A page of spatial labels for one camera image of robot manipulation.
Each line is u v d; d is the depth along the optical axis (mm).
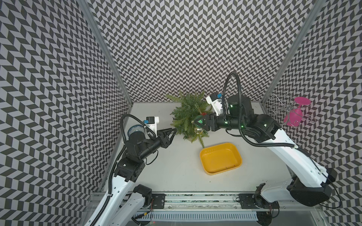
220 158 868
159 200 727
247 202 725
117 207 428
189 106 675
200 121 569
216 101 534
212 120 503
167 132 586
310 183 390
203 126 558
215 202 741
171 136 618
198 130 754
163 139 561
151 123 570
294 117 754
